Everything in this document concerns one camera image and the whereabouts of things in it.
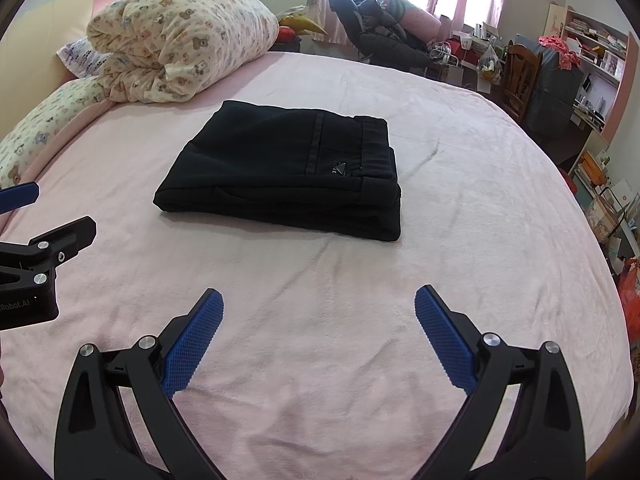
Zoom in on red soft toy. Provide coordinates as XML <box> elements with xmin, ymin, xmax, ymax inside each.
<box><xmin>276</xmin><ymin>25</ymin><xmax>302</xmax><ymax>53</ymax></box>

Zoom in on pink green cushion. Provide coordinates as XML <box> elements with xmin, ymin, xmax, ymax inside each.
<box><xmin>382</xmin><ymin>0</ymin><xmax>443</xmax><ymax>38</ymax></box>

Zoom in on wooden chair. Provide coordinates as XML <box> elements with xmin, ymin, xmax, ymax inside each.
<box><xmin>502</xmin><ymin>42</ymin><xmax>543</xmax><ymax>123</ymax></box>

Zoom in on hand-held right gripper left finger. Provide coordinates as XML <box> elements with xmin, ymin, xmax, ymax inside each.
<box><xmin>54</xmin><ymin>287</ymin><xmax>225</xmax><ymax>480</ymax></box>

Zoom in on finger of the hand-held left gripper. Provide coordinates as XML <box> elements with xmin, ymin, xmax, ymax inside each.
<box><xmin>0</xmin><ymin>182</ymin><xmax>40</xmax><ymax>213</ymax></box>
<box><xmin>0</xmin><ymin>216</ymin><xmax>97</xmax><ymax>286</ymax></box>

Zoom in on black pants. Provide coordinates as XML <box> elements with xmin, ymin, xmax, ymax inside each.
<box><xmin>153</xmin><ymin>100</ymin><xmax>403</xmax><ymax>242</ymax></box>

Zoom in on bear print pillow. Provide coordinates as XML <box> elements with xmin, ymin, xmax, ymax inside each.
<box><xmin>0</xmin><ymin>77</ymin><xmax>108</xmax><ymax>188</ymax></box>

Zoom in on bear print rolled quilt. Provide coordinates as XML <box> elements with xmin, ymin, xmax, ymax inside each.
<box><xmin>86</xmin><ymin>0</ymin><xmax>280</xmax><ymax>105</ymax></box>

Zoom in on yellow plush toy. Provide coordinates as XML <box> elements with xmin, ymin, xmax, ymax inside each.
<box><xmin>278</xmin><ymin>7</ymin><xmax>328</xmax><ymax>37</ymax></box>

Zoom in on yellow pink headboard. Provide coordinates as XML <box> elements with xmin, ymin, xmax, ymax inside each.
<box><xmin>0</xmin><ymin>0</ymin><xmax>133</xmax><ymax>141</ymax></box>

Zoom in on orange box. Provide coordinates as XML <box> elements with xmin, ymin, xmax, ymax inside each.
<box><xmin>580</xmin><ymin>152</ymin><xmax>608</xmax><ymax>181</ymax></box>

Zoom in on red box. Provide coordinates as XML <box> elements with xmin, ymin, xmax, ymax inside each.
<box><xmin>450</xmin><ymin>35</ymin><xmax>476</xmax><ymax>61</ymax></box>

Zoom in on clear plastic bag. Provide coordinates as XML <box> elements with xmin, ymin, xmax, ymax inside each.
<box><xmin>477</xmin><ymin>44</ymin><xmax>507</xmax><ymax>81</ymax></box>

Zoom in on red cloth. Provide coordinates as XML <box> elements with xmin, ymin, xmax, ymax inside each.
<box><xmin>539</xmin><ymin>35</ymin><xmax>581</xmax><ymax>71</ymax></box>

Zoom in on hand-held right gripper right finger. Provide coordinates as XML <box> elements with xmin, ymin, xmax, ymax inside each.
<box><xmin>414</xmin><ymin>285</ymin><xmax>587</xmax><ymax>480</ymax></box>

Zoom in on grey furniture cover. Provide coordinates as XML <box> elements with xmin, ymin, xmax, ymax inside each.
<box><xmin>515</xmin><ymin>35</ymin><xmax>586</xmax><ymax>133</ymax></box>

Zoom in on purple print pillow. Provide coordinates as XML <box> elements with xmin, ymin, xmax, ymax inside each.
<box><xmin>56</xmin><ymin>39</ymin><xmax>113</xmax><ymax>81</ymax></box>

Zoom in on white box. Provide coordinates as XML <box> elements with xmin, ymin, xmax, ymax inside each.
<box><xmin>592</xmin><ymin>180</ymin><xmax>633</xmax><ymax>231</ymax></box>

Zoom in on orange plastic bag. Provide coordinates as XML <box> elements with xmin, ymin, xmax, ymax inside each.
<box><xmin>617</xmin><ymin>257</ymin><xmax>640</xmax><ymax>321</ymax></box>

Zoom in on white paper bag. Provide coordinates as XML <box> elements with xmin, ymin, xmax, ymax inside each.
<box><xmin>446</xmin><ymin>62</ymin><xmax>476</xmax><ymax>88</ymax></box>

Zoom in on pink bookshelf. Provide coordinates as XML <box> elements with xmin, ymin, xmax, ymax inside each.
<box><xmin>547</xmin><ymin>2</ymin><xmax>640</xmax><ymax>146</ymax></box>

